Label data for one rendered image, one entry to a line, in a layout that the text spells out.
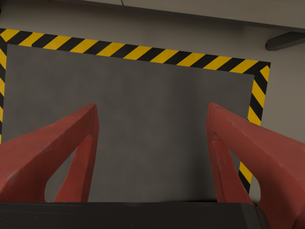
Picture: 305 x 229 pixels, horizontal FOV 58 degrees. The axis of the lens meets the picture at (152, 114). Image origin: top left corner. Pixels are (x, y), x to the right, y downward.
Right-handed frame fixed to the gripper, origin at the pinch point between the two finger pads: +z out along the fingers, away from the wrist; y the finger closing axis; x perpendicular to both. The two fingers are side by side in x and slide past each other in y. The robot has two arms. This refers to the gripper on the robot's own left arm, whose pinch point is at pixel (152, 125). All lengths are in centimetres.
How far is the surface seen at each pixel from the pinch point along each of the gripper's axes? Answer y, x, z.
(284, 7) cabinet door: -28, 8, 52
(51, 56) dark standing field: 42, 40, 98
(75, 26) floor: 32, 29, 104
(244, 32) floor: -38, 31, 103
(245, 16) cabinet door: -23, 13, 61
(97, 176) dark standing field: 24, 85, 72
